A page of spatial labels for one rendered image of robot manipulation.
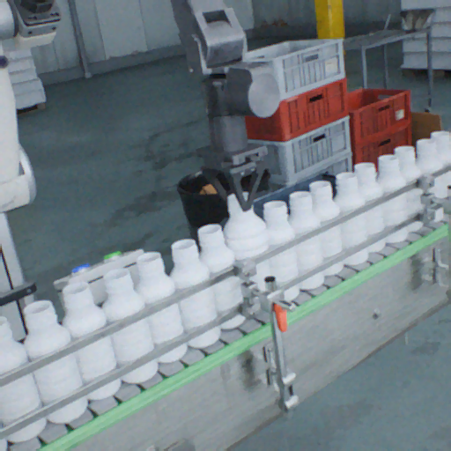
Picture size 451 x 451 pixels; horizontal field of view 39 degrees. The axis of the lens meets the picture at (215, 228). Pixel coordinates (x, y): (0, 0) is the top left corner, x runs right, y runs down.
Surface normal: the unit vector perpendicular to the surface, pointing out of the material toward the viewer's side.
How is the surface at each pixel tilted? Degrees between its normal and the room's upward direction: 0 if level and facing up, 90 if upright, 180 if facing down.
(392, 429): 0
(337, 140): 90
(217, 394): 90
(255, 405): 90
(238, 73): 89
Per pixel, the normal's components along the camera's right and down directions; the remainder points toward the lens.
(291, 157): 0.69, 0.16
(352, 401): -0.14, -0.92
